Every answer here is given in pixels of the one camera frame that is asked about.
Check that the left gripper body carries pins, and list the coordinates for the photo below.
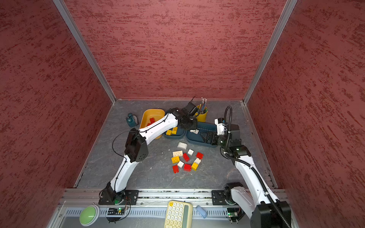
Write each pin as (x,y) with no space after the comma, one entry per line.
(190,124)

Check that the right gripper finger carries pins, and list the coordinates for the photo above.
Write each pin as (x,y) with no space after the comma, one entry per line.
(207,133)
(210,140)

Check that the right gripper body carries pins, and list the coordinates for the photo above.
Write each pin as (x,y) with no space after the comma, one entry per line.
(223,141)

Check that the white long lego bottom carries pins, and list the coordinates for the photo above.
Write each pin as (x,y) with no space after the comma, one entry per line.
(195,131)

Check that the white long lego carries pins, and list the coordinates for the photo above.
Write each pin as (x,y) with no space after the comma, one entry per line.
(195,131)
(178,153)

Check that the teal bin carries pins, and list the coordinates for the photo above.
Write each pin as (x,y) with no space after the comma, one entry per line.
(197,139)
(180,134)

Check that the yellow rectangular bin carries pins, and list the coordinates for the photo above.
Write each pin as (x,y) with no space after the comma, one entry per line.
(157,114)

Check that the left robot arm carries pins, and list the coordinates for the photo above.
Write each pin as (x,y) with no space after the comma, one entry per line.
(136,149)

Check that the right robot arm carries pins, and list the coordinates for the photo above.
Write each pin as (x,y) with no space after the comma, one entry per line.
(256,201)

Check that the yellow pen cup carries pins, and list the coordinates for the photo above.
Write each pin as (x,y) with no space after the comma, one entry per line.
(201,115)

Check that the small white lego upper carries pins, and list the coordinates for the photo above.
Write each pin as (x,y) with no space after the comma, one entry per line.
(190,152)

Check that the small white lego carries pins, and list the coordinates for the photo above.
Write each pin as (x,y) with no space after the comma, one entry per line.
(190,152)
(180,164)

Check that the white lego right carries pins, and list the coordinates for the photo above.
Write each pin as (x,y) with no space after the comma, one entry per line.
(197,161)

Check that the pens in cup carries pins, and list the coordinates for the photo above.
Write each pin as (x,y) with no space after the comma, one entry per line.
(202,105)

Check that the white long lego middle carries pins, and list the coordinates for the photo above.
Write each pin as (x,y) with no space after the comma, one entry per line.
(178,153)

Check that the small white lego centre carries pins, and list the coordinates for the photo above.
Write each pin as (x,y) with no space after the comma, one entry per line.
(180,164)

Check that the small teal bottle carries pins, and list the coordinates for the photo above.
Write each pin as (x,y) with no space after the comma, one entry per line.
(132,120)

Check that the right circuit board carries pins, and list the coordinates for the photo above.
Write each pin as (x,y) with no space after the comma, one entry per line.
(233,212)

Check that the circuit board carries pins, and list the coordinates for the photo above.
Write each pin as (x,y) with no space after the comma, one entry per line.
(115,212)
(233,212)

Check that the blue eraser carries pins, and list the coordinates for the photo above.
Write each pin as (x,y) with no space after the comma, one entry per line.
(202,212)

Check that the yellow green calculator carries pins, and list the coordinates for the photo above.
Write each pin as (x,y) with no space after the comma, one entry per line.
(179,214)

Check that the left circuit board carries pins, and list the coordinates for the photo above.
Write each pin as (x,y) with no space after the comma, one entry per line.
(115,212)

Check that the green round button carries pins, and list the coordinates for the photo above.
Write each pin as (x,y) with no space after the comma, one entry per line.
(89,215)

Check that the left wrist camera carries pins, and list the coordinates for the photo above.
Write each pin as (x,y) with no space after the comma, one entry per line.
(190,110)

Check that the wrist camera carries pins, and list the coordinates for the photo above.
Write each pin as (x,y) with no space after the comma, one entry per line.
(221,124)
(190,110)

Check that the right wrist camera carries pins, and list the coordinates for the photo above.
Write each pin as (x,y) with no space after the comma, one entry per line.
(221,124)

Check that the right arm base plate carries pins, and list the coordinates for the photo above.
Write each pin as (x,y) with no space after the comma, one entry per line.
(219,197)

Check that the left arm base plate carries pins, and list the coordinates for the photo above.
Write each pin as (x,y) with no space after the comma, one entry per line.
(131,196)

